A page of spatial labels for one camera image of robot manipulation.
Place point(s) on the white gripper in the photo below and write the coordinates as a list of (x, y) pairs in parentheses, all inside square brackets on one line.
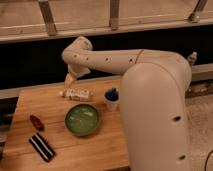
[(75, 72)]

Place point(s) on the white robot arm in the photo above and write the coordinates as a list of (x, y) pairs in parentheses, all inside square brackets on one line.
[(151, 101)]

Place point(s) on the green ceramic bowl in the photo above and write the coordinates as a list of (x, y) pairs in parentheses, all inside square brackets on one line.
[(82, 120)]

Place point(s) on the white cup with blue object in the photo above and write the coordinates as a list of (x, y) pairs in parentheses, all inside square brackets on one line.
[(111, 99)]

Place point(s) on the black white striped box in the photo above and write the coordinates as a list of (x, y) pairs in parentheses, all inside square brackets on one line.
[(42, 147)]

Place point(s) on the left metal bracket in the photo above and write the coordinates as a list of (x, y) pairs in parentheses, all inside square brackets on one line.
[(47, 17)]

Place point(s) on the metal bracket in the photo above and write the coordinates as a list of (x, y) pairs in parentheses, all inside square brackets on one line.
[(47, 17), (114, 14), (195, 15)]

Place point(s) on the middle metal bracket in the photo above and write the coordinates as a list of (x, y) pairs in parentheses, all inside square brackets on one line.
[(114, 14)]

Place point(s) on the right metal bracket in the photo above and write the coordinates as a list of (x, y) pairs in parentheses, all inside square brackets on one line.
[(195, 15)]

